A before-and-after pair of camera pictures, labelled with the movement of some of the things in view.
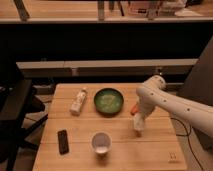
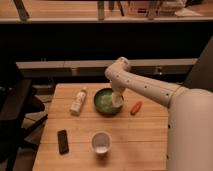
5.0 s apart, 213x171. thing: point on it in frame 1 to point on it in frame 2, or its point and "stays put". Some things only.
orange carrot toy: x=134 y=110 stays put
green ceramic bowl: x=108 y=102 stays put
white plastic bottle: x=75 y=107 stays put
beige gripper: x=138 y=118 to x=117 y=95
